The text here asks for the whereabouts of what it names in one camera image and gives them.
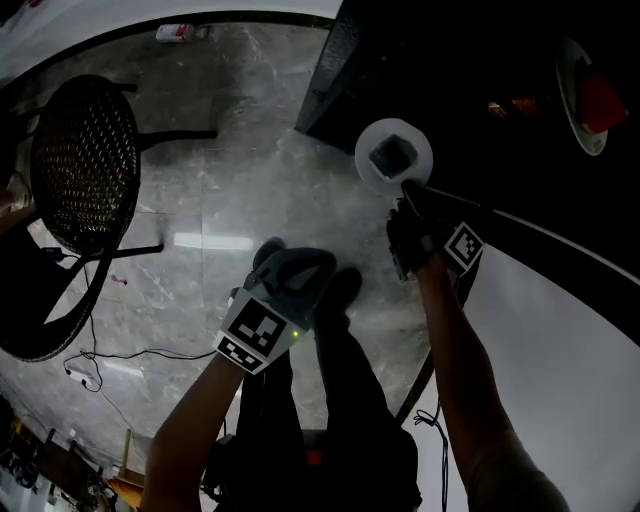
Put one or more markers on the person's shoe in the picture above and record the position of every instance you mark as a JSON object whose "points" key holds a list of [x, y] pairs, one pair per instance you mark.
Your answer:
{"points": [[267, 252], [342, 290]]}

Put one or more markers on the person's beige shirt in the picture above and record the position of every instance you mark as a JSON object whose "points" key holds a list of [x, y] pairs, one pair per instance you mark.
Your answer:
{"points": [[520, 480]]}

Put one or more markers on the person's left shoe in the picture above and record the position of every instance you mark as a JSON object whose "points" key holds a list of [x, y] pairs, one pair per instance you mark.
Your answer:
{"points": [[267, 252]]}

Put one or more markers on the person's right shoe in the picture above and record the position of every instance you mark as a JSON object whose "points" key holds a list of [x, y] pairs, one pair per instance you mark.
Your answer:
{"points": [[342, 290]]}

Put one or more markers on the white round plate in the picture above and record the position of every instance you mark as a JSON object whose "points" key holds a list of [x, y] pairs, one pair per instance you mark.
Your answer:
{"points": [[570, 85], [367, 170]]}

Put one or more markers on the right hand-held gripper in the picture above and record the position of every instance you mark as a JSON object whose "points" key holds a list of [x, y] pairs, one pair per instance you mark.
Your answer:
{"points": [[465, 247]]}

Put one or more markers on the dark sponge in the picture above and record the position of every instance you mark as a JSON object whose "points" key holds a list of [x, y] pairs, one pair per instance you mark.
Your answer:
{"points": [[394, 155]]}

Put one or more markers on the red watermelon slice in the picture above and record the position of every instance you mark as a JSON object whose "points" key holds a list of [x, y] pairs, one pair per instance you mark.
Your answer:
{"points": [[602, 102]]}

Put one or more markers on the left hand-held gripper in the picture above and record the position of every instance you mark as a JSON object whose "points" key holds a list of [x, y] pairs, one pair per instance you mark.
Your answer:
{"points": [[255, 330]]}

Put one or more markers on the person's black trousers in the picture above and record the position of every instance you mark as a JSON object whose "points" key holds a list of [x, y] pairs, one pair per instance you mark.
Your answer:
{"points": [[350, 400]]}

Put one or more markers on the person's right forearm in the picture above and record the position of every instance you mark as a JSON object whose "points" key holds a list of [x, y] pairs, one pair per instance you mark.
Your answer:
{"points": [[460, 350]]}

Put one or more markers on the black mini fridge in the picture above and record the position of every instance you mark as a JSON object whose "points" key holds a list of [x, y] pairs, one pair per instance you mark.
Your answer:
{"points": [[345, 65]]}

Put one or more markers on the person's left forearm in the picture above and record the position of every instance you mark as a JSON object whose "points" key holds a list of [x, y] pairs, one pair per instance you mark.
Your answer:
{"points": [[185, 440]]}

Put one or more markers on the clear bottle red label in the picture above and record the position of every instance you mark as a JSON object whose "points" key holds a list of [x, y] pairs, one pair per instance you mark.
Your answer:
{"points": [[175, 33]]}

